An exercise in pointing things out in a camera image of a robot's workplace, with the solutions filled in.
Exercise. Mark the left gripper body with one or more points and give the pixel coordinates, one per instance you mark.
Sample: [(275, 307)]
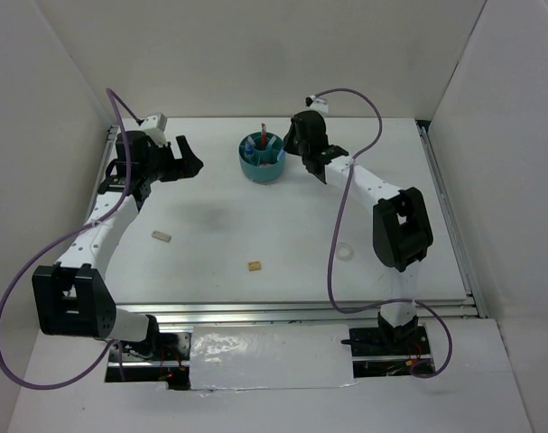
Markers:
[(162, 165)]

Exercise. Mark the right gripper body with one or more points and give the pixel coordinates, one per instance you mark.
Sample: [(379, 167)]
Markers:
[(292, 144)]

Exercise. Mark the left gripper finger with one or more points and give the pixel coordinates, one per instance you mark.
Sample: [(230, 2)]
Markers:
[(187, 155), (189, 167)]

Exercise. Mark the blue clear pen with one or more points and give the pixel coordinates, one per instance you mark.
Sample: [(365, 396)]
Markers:
[(271, 142)]

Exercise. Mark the red pen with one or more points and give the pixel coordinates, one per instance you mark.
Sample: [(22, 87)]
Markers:
[(264, 140)]

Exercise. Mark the clear glue bottle blue cap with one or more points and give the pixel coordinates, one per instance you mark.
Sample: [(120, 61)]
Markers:
[(248, 150)]

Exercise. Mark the white beige eraser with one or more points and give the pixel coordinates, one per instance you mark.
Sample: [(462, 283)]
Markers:
[(161, 236)]

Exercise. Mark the clear tape roll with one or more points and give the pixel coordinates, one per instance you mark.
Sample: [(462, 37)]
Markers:
[(344, 252)]

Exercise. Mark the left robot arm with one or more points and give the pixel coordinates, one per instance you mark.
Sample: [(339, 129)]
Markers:
[(71, 296)]

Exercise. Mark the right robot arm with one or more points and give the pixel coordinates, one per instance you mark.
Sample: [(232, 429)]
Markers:
[(401, 228)]

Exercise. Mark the teal round divided organizer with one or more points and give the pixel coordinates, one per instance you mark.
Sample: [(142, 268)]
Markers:
[(269, 155)]

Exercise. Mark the small brown eraser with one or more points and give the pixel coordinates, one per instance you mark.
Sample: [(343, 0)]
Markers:
[(254, 266)]

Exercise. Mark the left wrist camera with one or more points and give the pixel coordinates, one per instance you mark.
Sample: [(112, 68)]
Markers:
[(154, 126)]

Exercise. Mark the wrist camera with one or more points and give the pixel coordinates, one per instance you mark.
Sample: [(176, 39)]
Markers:
[(154, 126), (317, 103)]

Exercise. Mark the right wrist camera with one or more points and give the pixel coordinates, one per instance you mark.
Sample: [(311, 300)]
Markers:
[(317, 103)]

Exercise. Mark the aluminium rail frame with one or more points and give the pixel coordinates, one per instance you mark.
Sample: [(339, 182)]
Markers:
[(220, 221)]

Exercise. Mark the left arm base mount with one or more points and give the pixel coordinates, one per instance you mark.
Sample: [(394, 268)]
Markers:
[(165, 361)]

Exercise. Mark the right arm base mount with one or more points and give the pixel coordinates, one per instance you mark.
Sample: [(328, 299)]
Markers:
[(374, 356)]

